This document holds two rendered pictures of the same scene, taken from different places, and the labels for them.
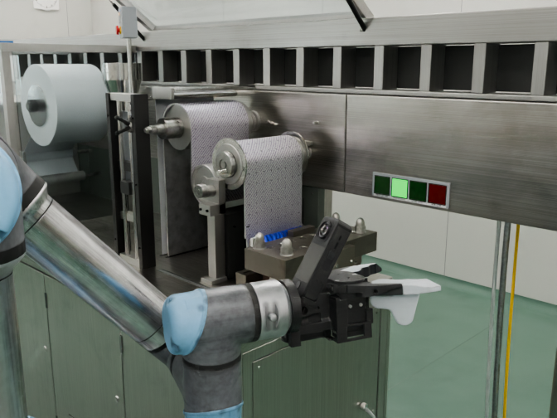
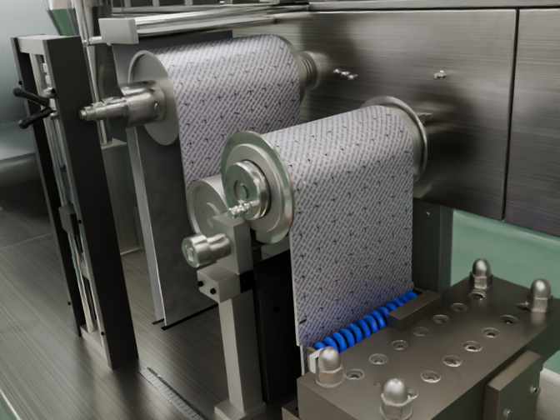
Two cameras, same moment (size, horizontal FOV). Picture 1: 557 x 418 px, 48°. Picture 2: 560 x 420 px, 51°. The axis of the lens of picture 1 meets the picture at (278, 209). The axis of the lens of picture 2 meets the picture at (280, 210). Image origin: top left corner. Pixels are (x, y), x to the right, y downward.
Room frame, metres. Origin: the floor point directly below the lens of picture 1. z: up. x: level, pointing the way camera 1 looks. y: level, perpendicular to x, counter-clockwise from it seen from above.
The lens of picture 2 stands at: (1.03, 0.03, 1.49)
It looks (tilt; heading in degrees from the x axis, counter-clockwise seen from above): 21 degrees down; 6
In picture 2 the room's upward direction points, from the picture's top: 4 degrees counter-clockwise
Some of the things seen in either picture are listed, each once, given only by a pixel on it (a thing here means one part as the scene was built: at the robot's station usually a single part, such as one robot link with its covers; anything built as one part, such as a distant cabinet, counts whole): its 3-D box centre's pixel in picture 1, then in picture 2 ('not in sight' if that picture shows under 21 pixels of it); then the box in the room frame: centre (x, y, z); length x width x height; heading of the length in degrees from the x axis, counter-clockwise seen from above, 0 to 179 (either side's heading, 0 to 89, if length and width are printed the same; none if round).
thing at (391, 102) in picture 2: (291, 154); (387, 144); (1.92, -0.04, 1.25); 0.15 x 0.01 x 0.15; 45
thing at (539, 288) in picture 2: (360, 225); (540, 292); (1.81, -0.25, 1.05); 0.04 x 0.04 x 0.04
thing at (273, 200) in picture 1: (273, 201); (357, 253); (1.79, 0.01, 1.13); 0.23 x 0.01 x 0.18; 135
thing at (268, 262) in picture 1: (313, 249); (445, 357); (1.73, -0.10, 1.00); 0.40 x 0.16 x 0.06; 135
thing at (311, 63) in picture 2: (245, 121); (294, 73); (2.13, 0.11, 1.33); 0.07 x 0.07 x 0.07; 45
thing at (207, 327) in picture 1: (210, 321); not in sight; (0.73, 0.09, 1.21); 0.11 x 0.08 x 0.09; 113
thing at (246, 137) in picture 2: (229, 163); (255, 187); (1.74, 0.14, 1.25); 0.15 x 0.01 x 0.15; 45
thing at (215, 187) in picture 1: (212, 231); (229, 323); (1.74, 0.19, 1.05); 0.06 x 0.05 x 0.31; 135
